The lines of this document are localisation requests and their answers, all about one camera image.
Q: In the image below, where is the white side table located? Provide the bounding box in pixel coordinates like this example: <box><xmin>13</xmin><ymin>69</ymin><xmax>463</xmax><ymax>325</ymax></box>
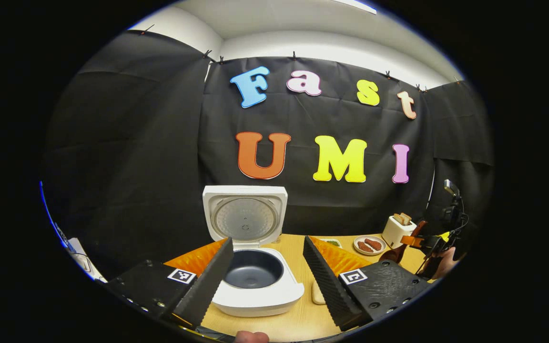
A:
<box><xmin>66</xmin><ymin>237</ymin><xmax>108</xmax><ymax>282</ymax></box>

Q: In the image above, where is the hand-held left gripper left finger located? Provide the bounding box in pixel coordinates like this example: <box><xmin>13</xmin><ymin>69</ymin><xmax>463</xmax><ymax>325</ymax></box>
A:
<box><xmin>107</xmin><ymin>237</ymin><xmax>235</xmax><ymax>330</ymax></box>

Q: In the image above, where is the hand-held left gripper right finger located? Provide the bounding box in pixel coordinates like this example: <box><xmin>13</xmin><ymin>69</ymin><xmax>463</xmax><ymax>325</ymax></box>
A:
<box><xmin>302</xmin><ymin>235</ymin><xmax>436</xmax><ymax>332</ymax></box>

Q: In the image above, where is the round white plate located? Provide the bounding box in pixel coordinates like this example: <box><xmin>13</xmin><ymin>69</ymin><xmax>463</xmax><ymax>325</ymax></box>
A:
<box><xmin>353</xmin><ymin>235</ymin><xmax>386</xmax><ymax>256</ymax></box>

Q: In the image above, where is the white toaster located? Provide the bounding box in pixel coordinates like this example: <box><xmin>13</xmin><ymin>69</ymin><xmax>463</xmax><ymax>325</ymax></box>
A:
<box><xmin>382</xmin><ymin>217</ymin><xmax>417</xmax><ymax>249</ymax></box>

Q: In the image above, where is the white rice cooker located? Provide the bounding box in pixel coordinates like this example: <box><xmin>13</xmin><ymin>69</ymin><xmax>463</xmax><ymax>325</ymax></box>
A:
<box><xmin>202</xmin><ymin>185</ymin><xmax>305</xmax><ymax>318</ymax></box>

